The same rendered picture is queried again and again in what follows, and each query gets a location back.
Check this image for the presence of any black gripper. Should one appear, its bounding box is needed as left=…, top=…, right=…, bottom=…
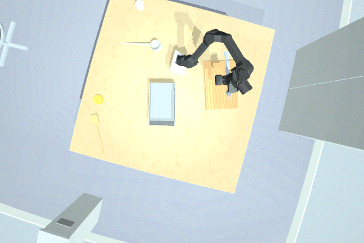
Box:
left=215, top=73, right=238, bottom=85

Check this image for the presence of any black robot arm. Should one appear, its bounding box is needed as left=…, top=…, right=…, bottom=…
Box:
left=175, top=29, right=254, bottom=95

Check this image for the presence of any light wooden board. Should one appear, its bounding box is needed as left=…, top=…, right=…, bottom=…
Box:
left=204, top=61, right=238, bottom=110

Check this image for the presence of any light grey roasting tin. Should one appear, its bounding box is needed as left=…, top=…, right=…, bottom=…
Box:
left=148, top=83, right=176, bottom=126

